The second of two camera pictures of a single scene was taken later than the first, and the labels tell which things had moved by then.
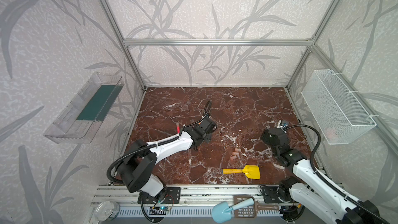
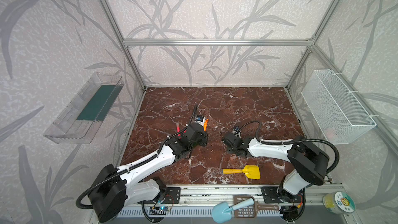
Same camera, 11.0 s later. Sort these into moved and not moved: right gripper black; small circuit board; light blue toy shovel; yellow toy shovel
Moved: right gripper black
Not moved: small circuit board; light blue toy shovel; yellow toy shovel
